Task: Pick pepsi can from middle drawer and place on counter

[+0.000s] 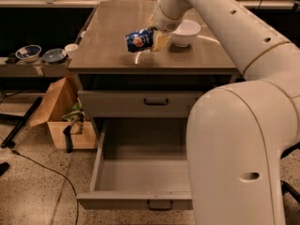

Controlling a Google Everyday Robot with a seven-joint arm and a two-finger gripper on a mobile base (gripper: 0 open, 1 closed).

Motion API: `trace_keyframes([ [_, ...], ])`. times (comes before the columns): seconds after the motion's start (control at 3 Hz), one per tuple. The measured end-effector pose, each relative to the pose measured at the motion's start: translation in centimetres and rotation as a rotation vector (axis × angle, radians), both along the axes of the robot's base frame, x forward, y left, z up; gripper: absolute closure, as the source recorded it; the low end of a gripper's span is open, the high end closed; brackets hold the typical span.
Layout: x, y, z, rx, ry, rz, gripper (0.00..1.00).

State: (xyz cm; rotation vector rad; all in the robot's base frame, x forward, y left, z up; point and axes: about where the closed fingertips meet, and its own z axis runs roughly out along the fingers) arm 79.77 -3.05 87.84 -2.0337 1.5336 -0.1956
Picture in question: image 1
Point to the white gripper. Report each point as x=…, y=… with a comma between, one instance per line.
x=163, y=23

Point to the blue pepsi can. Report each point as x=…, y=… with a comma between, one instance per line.
x=140, y=40

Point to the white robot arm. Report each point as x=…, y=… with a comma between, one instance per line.
x=236, y=133

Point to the white bowl on counter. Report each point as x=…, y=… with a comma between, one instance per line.
x=186, y=33

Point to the grey drawer cabinet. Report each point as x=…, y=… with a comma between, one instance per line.
x=103, y=62

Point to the closed grey top drawer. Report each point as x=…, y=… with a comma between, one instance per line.
x=130, y=103

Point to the open grey middle drawer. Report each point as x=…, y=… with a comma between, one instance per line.
x=139, y=160

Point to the small white cup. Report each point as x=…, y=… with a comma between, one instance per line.
x=71, y=49

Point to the blue grey plate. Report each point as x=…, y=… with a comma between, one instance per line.
x=54, y=55

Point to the open cardboard box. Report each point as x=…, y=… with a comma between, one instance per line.
x=57, y=102

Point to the low grey shelf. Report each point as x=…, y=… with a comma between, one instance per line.
x=39, y=68

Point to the black pole on floor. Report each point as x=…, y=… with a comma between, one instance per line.
x=18, y=121

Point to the black top drawer handle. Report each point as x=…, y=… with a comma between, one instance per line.
x=155, y=101

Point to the black drawer handle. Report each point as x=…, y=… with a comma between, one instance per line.
x=155, y=101
x=160, y=206

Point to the black handled tool in box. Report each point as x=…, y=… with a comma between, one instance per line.
x=67, y=133

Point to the black middle drawer handle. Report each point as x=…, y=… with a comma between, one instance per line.
x=160, y=206

